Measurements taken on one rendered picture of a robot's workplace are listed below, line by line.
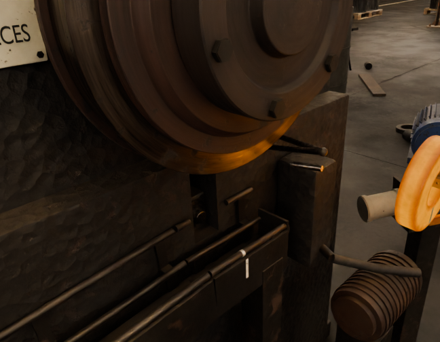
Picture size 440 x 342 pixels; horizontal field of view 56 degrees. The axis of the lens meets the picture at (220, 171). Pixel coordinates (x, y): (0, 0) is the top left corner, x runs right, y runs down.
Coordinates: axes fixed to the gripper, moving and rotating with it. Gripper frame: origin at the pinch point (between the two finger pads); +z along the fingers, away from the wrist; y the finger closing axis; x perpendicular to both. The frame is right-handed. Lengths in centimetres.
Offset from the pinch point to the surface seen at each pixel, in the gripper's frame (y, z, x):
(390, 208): 13.4, 10.2, -17.2
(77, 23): -46, 21, 26
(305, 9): -21.5, 11.7, 25.7
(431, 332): 56, 4, -84
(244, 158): -22.7, 19.9, 3.7
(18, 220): -53, 31, 1
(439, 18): 825, 303, -79
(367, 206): 9.7, 13.5, -16.6
